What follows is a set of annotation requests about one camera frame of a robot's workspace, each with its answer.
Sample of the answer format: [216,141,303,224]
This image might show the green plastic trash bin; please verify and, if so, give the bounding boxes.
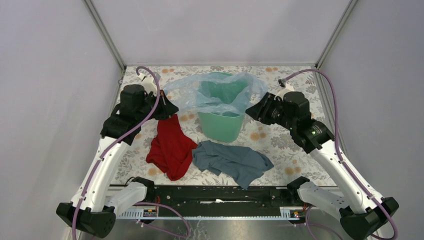
[197,72,251,143]

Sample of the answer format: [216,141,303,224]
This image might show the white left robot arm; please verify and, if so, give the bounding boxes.
[56,84,179,239]

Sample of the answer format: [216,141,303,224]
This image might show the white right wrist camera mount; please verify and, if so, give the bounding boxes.
[276,79,295,99]

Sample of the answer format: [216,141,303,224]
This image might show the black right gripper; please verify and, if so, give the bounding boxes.
[244,92,296,131]

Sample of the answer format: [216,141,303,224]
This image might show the light blue plastic trash bag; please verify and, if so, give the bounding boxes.
[162,72,268,116]

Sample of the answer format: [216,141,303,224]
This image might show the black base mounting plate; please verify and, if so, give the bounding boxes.
[141,185,310,213]

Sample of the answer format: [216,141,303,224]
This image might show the white slotted cable duct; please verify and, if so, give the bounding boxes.
[116,207,301,221]

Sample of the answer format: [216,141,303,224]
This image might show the red cloth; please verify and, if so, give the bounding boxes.
[146,114,198,181]

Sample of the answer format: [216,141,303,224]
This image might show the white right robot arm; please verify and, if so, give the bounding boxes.
[245,91,399,240]

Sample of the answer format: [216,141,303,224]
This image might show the grey-blue cloth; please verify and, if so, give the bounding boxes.
[192,140,274,189]

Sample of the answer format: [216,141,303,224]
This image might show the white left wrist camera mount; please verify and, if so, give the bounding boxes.
[138,73,158,95]

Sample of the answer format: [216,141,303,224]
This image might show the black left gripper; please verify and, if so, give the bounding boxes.
[136,89,179,123]

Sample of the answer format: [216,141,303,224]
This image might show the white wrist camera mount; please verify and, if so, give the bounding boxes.
[276,79,295,99]
[138,73,158,95]

